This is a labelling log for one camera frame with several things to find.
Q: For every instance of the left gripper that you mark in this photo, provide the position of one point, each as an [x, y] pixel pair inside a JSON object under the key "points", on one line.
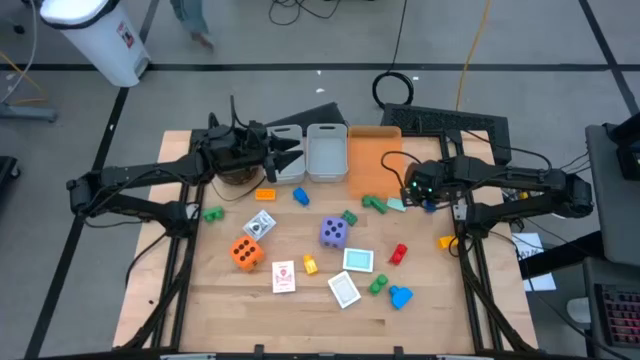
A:
{"points": [[250, 150]]}

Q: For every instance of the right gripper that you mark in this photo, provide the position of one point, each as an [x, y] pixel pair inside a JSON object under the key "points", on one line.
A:
{"points": [[425, 180]]}

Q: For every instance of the small blue toy block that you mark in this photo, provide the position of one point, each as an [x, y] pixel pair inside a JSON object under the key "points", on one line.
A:
{"points": [[429, 206]]}

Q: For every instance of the mint toy brick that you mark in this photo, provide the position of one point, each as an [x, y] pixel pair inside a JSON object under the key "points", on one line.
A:
{"points": [[396, 204]]}

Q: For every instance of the yellow toy block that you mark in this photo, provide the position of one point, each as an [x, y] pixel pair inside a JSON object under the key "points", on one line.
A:
{"points": [[445, 242], [310, 265]]}

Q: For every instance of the silver playing card deck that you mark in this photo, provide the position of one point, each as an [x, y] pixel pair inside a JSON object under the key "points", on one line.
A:
{"points": [[259, 225]]}

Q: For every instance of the green two-stud toy block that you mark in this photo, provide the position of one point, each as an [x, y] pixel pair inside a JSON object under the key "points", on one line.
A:
{"points": [[378, 284], [213, 214]]}

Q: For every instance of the orange foam die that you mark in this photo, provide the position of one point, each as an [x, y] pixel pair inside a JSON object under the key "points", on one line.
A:
{"points": [[246, 260]]}

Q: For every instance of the red playing card deck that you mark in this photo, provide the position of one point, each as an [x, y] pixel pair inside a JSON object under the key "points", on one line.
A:
{"points": [[283, 276]]}

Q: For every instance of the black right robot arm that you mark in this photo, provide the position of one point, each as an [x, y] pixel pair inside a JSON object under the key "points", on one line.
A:
{"points": [[520, 179]]}

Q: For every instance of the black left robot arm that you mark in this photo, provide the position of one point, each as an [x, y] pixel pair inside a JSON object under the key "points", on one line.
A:
{"points": [[150, 170]]}

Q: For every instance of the grey plastic bin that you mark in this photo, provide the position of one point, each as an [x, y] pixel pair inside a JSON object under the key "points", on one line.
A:
{"points": [[327, 155], [295, 176]]}

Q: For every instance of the orange flat toy brick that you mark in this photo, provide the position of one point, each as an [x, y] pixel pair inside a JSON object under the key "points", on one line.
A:
{"points": [[265, 195]]}

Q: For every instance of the blue stepped toy block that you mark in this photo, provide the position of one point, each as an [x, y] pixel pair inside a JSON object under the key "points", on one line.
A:
{"points": [[301, 197]]}

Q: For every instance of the black wedge-shaped cover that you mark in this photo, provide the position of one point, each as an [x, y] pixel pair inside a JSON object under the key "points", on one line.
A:
{"points": [[320, 115]]}

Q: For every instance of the orange plastic bin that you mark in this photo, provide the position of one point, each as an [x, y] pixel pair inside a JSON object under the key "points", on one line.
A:
{"points": [[370, 160]]}

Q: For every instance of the red toy block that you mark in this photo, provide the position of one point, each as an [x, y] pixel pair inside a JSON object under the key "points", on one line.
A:
{"points": [[398, 254]]}

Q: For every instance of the teal framed card deck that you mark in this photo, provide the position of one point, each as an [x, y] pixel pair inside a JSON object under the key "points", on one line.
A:
{"points": [[358, 260]]}

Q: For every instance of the purple foam die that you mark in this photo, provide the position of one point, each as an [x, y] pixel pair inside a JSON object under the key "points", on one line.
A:
{"points": [[333, 244]]}

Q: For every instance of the large blue toy block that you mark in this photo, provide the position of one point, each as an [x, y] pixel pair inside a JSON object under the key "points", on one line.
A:
{"points": [[401, 297]]}

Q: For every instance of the white paper sheet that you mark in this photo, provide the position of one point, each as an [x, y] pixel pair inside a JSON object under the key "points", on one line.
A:
{"points": [[530, 245], [540, 282]]}

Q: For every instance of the white playing card deck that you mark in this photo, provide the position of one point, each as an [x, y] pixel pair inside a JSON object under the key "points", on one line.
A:
{"points": [[344, 289]]}

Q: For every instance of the person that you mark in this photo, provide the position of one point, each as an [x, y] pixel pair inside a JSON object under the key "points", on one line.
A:
{"points": [[192, 17]]}

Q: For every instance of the dark grey desk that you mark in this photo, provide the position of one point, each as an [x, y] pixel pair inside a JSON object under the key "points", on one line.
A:
{"points": [[607, 272]]}

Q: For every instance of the black computer equipment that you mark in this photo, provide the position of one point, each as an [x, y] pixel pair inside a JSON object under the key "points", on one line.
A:
{"points": [[627, 150]]}

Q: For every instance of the white trash can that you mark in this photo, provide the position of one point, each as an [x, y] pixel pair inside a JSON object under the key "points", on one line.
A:
{"points": [[100, 45]]}

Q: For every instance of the backlit keyboard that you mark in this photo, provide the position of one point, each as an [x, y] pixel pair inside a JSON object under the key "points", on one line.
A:
{"points": [[620, 315]]}

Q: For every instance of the grey stand base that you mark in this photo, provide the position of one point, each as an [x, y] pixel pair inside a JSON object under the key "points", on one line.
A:
{"points": [[30, 112]]}

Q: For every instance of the black aluminium table frame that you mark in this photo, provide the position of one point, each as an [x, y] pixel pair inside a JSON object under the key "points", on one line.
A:
{"points": [[188, 272]]}

